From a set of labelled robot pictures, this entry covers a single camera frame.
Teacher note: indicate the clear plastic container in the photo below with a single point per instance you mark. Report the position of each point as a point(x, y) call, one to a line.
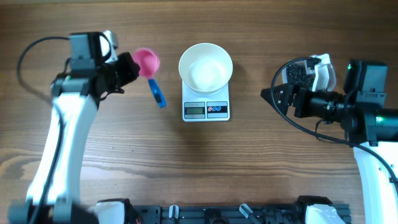
point(311, 74)

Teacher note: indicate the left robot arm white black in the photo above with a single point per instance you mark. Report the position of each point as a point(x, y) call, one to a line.
point(92, 72)

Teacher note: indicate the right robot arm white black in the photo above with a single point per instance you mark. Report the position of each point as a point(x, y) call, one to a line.
point(370, 129)

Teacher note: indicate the white bowl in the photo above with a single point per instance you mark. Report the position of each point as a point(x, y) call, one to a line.
point(205, 68)

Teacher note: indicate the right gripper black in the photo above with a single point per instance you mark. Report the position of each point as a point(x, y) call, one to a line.
point(298, 101)

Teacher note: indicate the black beans in container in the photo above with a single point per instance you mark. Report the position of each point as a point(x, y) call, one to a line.
point(297, 75)

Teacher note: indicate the pink scoop blue handle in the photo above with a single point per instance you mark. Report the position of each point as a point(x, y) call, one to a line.
point(149, 63)

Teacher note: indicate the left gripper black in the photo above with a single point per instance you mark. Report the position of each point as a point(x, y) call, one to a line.
point(126, 66)

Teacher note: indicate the black mounting rail base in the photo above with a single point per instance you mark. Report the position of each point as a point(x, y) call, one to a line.
point(306, 209)

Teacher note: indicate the white digital kitchen scale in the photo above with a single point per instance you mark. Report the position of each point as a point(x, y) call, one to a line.
point(204, 108)

